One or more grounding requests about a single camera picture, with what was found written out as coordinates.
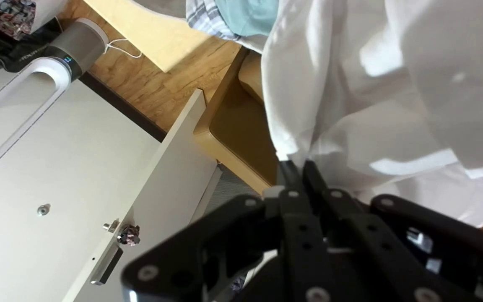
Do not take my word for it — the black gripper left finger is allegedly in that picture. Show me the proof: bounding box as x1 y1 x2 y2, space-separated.
119 158 339 302

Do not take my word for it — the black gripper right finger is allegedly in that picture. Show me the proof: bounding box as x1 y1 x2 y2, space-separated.
300 158 483 302

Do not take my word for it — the white fan cord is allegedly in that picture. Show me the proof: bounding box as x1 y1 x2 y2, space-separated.
104 36 143 61

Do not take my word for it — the white bladeless fan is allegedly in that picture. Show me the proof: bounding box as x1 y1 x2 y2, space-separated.
0 15 111 177

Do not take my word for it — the teal garment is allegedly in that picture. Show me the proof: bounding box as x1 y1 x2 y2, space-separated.
218 0 282 41

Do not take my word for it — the black patterned bag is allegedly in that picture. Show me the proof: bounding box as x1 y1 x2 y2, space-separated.
0 0 64 74

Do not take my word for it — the plaid shirt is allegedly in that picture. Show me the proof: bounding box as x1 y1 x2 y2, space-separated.
183 0 273 56

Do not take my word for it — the beige flat board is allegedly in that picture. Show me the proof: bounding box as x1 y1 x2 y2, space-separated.
82 0 245 74

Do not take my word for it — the white door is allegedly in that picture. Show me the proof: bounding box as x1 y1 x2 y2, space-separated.
0 78 223 302

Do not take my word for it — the silver door handle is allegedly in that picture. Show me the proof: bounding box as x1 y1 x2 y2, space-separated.
102 218 143 249

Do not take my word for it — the white shirt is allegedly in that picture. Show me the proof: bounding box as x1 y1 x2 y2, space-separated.
260 0 483 229

